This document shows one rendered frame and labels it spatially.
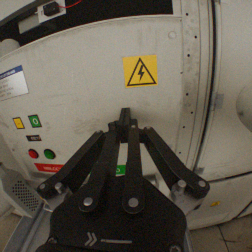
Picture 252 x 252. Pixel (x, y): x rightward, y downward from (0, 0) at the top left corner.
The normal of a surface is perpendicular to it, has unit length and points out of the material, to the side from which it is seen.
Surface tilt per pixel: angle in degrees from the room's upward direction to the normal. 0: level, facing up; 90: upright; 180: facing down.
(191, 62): 90
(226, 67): 90
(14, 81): 90
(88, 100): 90
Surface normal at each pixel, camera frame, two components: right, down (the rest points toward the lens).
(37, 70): -0.04, 0.44
